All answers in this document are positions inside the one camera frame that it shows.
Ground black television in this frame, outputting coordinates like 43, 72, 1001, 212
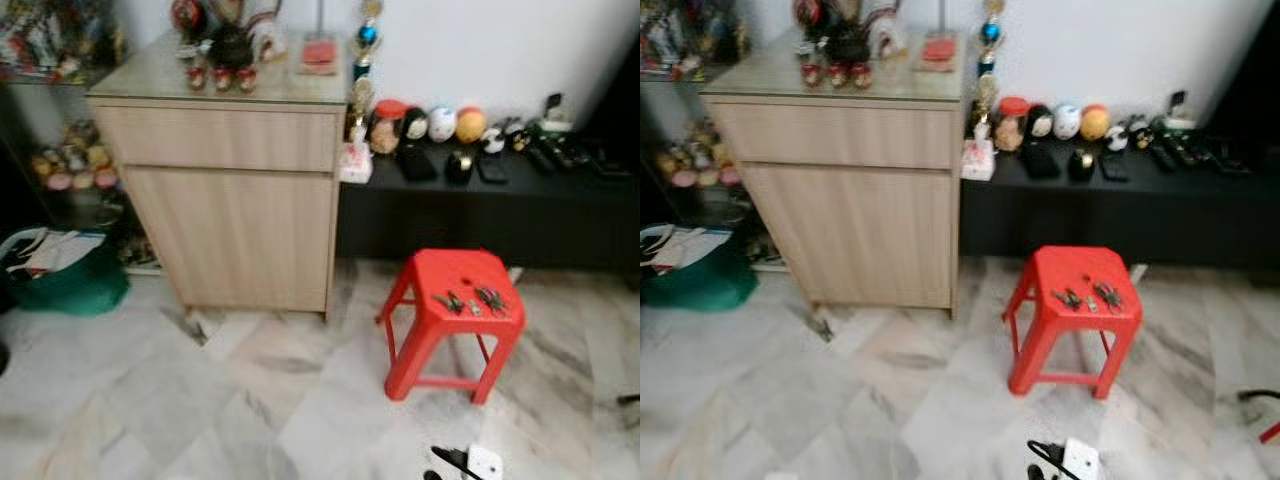
1205, 0, 1280, 151
580, 40, 641, 161

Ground small red plaque stand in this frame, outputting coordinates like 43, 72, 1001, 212
298, 0, 341, 76
920, 0, 961, 71

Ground gold and blue trophy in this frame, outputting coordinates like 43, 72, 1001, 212
350, 0, 383, 141
972, 0, 1005, 136

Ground floral tissue pack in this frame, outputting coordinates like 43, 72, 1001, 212
340, 128, 373, 185
962, 125, 996, 182

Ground red round-headed figurine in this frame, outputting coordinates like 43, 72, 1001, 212
795, 0, 827, 56
170, 0, 207, 59

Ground green fabric bag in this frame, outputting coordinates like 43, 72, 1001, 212
640, 224, 759, 313
0, 226, 131, 317

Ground light wood cabinet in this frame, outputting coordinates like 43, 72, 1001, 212
86, 30, 351, 321
700, 30, 969, 319

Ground black low tv console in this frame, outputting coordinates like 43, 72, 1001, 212
958, 135, 1280, 269
336, 130, 641, 273

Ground white floor power socket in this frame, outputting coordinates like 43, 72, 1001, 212
466, 444, 504, 480
1060, 438, 1101, 480

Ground white and red doll figurine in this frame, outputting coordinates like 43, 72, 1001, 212
868, 5, 909, 59
250, 5, 291, 63

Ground glass display shelf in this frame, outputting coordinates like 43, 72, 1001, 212
640, 0, 749, 271
0, 0, 131, 271

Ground black flat wallet case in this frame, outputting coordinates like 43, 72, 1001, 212
396, 145, 438, 183
1020, 143, 1061, 181

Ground clear jar with red lid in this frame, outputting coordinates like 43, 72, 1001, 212
996, 96, 1031, 153
368, 99, 407, 156

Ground red plastic stool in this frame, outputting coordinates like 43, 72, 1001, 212
376, 248, 527, 405
1003, 245, 1143, 401

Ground flat black device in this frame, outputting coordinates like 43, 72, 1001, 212
585, 148, 633, 181
1208, 145, 1253, 177

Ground colourful toy figure cluster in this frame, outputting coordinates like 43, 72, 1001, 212
0, 0, 126, 83
640, 0, 751, 79

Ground dark doll figurine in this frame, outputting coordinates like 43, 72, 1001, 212
830, 0, 873, 67
208, 0, 257, 73

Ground white and blue papers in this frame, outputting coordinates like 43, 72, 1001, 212
645, 226, 736, 273
5, 228, 109, 279

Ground plush toy row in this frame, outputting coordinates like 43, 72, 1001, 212
30, 118, 123, 193
655, 118, 743, 189

